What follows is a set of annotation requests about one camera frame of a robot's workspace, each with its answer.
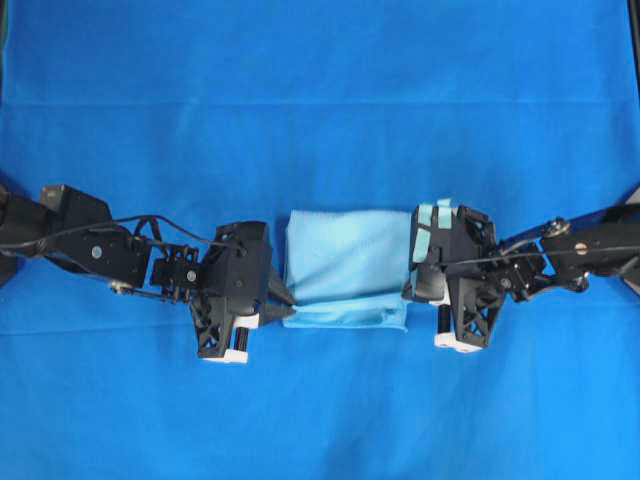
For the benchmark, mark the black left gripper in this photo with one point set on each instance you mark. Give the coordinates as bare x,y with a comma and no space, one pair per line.
224,309

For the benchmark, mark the taped right wrist camera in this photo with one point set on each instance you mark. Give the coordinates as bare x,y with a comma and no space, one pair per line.
446,237

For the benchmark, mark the light blue towel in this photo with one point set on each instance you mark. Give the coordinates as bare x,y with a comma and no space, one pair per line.
346,270

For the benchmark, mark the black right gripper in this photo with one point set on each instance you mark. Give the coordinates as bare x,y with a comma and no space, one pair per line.
468,297

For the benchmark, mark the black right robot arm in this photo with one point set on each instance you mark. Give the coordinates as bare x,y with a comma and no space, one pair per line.
564,253

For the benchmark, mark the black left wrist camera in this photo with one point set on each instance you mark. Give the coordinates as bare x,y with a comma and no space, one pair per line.
250,255

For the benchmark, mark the dark blue table cloth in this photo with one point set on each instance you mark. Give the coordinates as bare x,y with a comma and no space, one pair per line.
209,112

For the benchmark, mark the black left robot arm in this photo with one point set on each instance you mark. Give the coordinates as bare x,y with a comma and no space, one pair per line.
77,233

